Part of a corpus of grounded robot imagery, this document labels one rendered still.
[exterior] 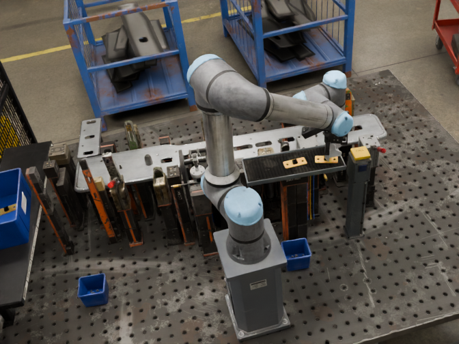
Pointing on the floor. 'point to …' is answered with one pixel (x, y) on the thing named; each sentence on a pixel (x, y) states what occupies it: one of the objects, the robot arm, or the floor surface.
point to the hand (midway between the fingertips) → (326, 156)
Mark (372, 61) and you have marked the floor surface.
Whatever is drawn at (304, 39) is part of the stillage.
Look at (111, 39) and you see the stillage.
